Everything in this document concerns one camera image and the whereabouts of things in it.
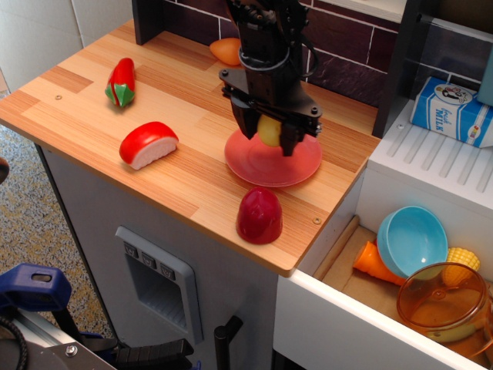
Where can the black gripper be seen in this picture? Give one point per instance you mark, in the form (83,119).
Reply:
(276,92)

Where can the yellow toy potato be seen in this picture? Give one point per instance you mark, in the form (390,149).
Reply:
(269,131)

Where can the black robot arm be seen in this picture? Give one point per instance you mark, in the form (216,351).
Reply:
(270,32)

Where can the pink plastic plate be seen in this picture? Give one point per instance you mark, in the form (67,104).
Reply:
(266,166)

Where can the orange toy fruit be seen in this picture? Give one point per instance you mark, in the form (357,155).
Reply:
(226,50)

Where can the dark red toy pepper half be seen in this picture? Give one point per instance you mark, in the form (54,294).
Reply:
(260,217)

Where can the red toy chili pepper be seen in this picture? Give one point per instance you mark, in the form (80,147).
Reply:
(120,88)

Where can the orange toy ice cream cone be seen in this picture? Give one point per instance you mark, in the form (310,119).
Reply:
(369,261)

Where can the light blue plastic bowl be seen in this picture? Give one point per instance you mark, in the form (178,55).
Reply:
(410,239)

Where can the blue white milk carton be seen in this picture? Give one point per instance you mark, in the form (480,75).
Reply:
(453,111)

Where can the grey toy ice dispenser panel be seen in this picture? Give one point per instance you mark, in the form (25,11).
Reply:
(164,284)

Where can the white toy sink unit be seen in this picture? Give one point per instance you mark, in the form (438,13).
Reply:
(420,193)

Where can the yellow toy corn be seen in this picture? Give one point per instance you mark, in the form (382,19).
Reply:
(460,263)

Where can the transparent orange plastic cup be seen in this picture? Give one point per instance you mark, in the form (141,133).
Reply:
(459,317)

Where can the blue clamp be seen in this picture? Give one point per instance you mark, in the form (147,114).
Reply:
(33,287)

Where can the black cabinet door handle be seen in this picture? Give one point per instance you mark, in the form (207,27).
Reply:
(223,335)

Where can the black ribbed clamp handle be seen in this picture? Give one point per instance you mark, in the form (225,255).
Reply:
(170,355)

